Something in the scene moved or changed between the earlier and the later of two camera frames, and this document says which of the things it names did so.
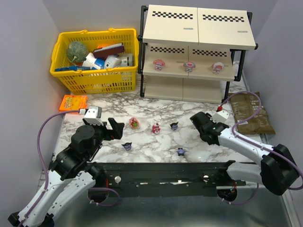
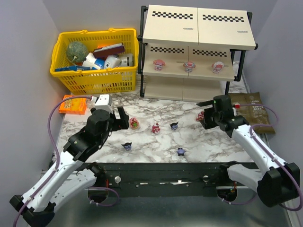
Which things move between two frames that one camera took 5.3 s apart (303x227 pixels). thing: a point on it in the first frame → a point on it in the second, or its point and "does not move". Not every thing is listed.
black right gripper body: (201, 123) → (209, 116)
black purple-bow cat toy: (127, 145) does not move
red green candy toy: (134, 123) does not move
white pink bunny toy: (217, 67) does not move
